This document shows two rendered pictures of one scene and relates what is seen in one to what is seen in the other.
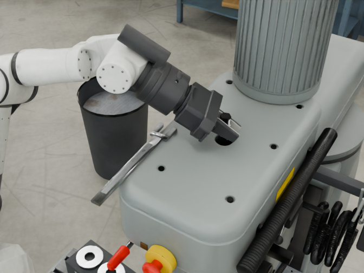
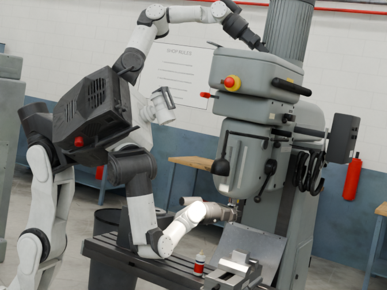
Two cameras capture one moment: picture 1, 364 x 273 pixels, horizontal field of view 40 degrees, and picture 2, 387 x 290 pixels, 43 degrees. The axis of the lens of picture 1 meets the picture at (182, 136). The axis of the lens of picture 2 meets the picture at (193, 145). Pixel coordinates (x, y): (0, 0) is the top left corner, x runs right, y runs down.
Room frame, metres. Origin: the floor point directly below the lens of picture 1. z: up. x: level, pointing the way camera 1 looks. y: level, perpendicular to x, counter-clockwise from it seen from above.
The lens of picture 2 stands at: (-1.25, 0.27, 1.69)
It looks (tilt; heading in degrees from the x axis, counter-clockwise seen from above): 6 degrees down; 356
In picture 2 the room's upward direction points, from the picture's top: 10 degrees clockwise
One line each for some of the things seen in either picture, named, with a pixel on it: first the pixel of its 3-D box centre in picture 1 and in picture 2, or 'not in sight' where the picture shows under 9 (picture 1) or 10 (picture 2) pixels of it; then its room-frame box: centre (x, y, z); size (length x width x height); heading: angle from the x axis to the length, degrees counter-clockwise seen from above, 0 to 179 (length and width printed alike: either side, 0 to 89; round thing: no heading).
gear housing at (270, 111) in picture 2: not in sight; (255, 109); (0.79, -0.11, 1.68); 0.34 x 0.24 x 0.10; 149
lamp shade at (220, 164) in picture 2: not in sight; (220, 166); (0.55, 0.02, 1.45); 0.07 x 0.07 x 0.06
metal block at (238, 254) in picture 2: not in sight; (240, 258); (0.72, -0.15, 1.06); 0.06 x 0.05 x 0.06; 60
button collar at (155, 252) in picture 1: (161, 260); (232, 83); (0.56, 0.04, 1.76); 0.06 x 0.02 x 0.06; 59
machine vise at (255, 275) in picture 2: not in sight; (235, 273); (0.69, -0.13, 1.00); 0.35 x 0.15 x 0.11; 150
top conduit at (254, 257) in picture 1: (291, 192); (292, 87); (0.71, -0.23, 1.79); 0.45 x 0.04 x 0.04; 149
